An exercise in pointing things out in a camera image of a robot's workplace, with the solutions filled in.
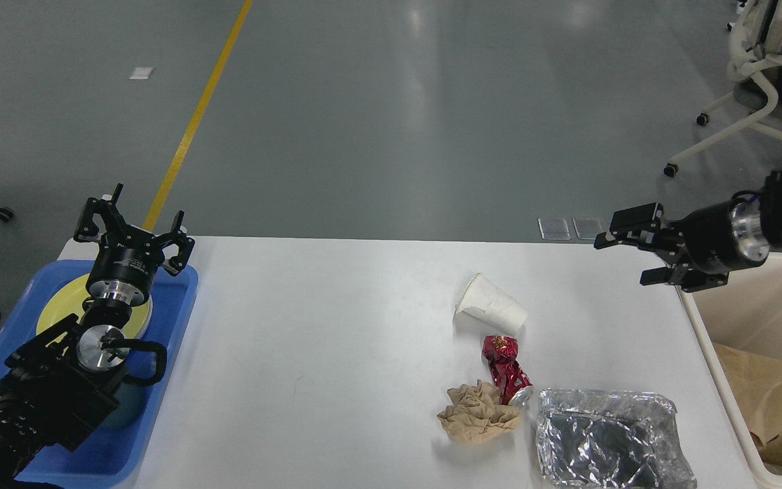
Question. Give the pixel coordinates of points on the clear floor plate right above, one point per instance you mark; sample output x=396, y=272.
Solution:
x=587, y=229

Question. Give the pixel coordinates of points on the crumpled brown paper ball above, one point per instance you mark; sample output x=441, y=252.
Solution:
x=476, y=414

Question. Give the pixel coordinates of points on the clear floor plate left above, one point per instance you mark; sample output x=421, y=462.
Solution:
x=553, y=228

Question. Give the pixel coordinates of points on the yellow plastic plate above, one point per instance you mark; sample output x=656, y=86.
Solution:
x=69, y=300

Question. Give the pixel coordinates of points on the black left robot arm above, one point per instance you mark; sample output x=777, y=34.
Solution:
x=62, y=384

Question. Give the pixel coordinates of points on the office chair with castors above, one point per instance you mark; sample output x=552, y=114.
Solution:
x=755, y=57

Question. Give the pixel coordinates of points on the blue plastic tray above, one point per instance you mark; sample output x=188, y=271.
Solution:
x=108, y=458

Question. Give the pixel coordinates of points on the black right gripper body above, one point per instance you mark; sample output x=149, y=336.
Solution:
x=717, y=240

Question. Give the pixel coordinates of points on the brown paper bag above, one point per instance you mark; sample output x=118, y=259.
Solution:
x=756, y=384

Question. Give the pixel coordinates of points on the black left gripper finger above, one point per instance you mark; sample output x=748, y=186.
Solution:
x=101, y=221
x=175, y=237

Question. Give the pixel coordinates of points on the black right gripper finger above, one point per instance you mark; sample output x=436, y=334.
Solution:
x=642, y=227
x=669, y=275

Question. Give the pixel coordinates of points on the clear floor plate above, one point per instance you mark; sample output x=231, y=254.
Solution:
x=553, y=228
x=587, y=229

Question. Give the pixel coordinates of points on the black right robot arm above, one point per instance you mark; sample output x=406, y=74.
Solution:
x=769, y=197

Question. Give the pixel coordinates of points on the silver foil bag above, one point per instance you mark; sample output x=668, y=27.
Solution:
x=587, y=438

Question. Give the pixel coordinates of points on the pale green plate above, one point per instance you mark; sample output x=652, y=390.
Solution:
x=145, y=312

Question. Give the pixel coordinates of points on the white plastic bin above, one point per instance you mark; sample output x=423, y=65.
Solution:
x=745, y=314

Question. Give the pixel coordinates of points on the red foil wrapper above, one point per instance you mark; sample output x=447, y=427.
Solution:
x=501, y=352

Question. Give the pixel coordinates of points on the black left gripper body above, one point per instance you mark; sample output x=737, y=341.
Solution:
x=124, y=273

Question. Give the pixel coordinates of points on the crushed white paper cup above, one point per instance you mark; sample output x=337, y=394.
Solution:
x=487, y=302

